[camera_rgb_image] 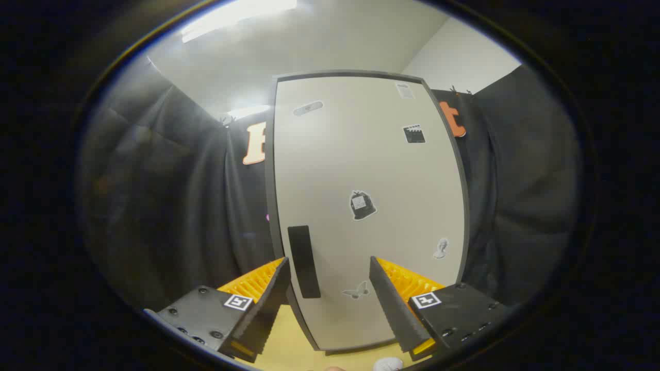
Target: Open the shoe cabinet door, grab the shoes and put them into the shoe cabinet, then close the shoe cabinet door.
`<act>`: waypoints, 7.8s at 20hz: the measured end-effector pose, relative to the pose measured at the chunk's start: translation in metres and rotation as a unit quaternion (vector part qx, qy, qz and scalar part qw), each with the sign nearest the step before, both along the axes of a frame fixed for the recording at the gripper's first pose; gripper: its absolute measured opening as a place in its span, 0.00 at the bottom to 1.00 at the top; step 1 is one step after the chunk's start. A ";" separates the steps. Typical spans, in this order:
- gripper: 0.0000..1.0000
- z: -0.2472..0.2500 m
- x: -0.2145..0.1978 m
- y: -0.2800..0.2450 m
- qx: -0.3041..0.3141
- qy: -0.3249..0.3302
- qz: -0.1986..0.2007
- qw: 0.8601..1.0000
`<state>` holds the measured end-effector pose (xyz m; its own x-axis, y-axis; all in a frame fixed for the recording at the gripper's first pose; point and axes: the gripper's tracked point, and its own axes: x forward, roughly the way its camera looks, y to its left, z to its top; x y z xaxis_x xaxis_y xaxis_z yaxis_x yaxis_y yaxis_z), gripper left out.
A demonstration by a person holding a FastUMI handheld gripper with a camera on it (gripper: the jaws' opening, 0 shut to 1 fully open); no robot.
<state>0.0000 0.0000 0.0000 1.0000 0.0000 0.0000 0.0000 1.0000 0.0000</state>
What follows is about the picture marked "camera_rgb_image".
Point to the grey shoe cabinet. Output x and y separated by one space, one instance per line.
269 196

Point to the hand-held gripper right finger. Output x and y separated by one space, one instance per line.
392 304

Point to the ceiling light panel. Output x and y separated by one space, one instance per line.
232 18
247 112

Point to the black backdrop cloth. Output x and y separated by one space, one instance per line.
170 206

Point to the white shoe with striped sides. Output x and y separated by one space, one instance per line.
388 364

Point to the white shoe cabinet door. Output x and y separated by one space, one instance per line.
361 165

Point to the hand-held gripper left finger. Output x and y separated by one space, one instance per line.
270 304

